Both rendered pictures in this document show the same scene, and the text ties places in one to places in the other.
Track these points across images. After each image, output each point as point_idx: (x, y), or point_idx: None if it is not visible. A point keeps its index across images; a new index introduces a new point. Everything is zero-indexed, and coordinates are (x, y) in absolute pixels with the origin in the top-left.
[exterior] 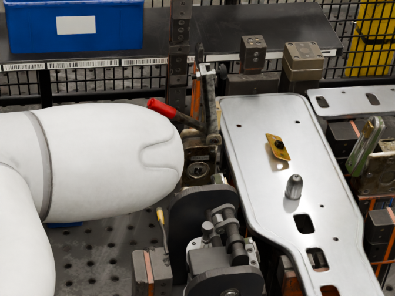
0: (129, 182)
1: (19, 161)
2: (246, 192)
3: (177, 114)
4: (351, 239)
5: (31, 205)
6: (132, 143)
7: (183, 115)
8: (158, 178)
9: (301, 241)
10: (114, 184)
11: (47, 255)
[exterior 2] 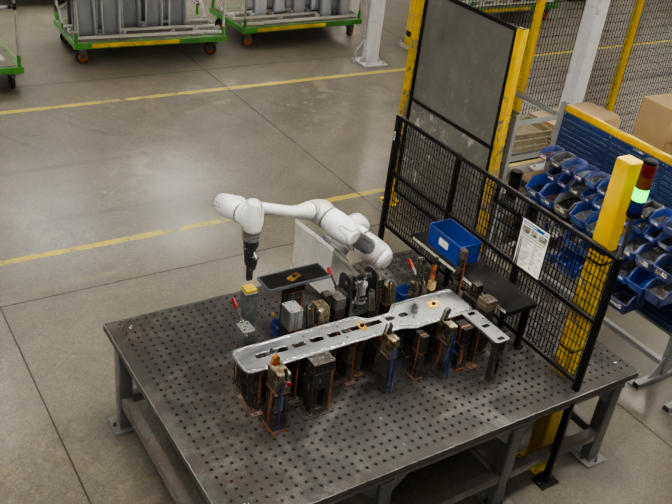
0: (334, 229)
1: (320, 209)
2: (406, 301)
3: (412, 268)
4: (403, 324)
5: (308, 210)
6: (340, 223)
7: (414, 270)
8: (340, 234)
9: (394, 314)
10: (331, 227)
11: (296, 211)
